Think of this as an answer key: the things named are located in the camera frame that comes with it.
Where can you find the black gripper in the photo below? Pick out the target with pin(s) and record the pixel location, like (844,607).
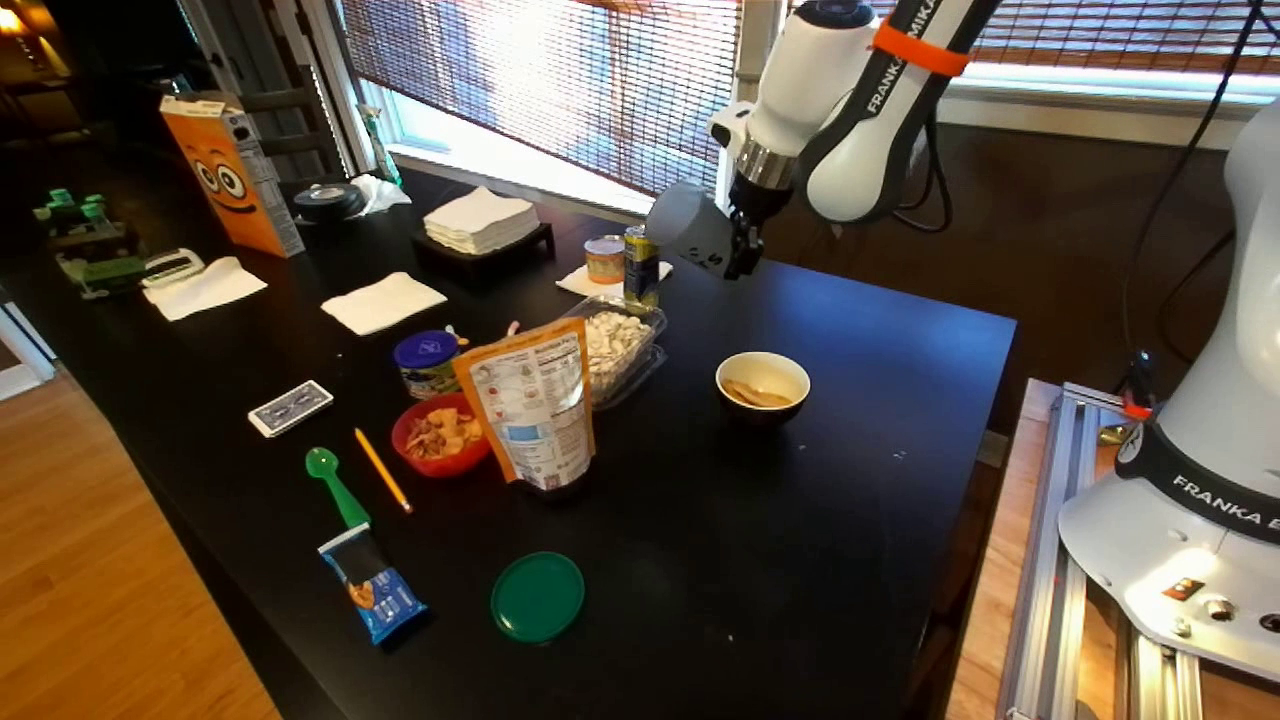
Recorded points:
(744,226)

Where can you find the grey panda print cup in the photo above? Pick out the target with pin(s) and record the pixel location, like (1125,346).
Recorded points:
(686,230)

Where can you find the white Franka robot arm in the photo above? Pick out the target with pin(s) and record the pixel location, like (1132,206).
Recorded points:
(1225,402)

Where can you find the clear plastic lunchbox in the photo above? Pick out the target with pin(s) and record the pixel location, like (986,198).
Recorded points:
(617,350)

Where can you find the yellow black drink can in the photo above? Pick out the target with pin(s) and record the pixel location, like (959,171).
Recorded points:
(643,268)

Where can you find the small white bowl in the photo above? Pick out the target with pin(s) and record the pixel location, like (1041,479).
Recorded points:
(724,383)

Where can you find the bread piece in bowl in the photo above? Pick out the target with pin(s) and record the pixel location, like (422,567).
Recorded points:
(760,386)

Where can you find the white napkin under cans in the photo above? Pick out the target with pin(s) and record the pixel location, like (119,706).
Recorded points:
(581,285)

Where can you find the large woven window blind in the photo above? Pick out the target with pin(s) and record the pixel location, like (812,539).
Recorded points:
(532,81)

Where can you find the stack of white napkins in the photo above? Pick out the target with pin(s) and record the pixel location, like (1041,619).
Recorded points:
(483,221)

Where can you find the orange white snack pouch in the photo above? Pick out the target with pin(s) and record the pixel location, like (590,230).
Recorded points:
(532,404)

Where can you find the blue lidded jar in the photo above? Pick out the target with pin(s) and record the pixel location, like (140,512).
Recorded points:
(424,357)

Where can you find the crumpled white cloth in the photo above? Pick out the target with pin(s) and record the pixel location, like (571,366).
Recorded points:
(384,193)

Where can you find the flat white napkin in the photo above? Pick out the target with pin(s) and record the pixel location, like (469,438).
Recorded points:
(382,302)
(204,290)

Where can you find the red bowl of cereal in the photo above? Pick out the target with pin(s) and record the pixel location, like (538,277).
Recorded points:
(441,438)

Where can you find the black tape roll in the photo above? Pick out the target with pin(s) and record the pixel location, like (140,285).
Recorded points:
(327,203)

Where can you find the round green lid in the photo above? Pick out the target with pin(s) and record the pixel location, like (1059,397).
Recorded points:
(538,599)

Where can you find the narrow woven window blind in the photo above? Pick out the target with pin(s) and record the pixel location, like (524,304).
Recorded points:
(1132,35)

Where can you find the thin wooden stick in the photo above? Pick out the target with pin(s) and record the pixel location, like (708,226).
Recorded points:
(382,471)

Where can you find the green plastic spoon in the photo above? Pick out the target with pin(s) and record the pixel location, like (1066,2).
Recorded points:
(333,480)

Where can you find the white card box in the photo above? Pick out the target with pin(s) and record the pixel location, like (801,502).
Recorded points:
(289,408)

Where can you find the blue snack packet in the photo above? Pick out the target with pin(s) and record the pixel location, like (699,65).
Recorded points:
(374,585)

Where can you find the orange cereal box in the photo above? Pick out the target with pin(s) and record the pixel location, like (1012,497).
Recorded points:
(227,175)

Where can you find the green toy figure set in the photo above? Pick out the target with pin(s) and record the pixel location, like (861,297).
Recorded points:
(85,243)

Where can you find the white framed board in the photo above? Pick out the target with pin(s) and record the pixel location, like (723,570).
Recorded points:
(22,353)

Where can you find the lit table lamp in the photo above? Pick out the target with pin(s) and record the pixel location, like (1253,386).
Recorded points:
(22,27)

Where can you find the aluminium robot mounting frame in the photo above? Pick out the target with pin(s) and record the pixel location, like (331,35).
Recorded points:
(1055,533)

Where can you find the grey metal stand frame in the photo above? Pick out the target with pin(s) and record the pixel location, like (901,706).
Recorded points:
(280,65)

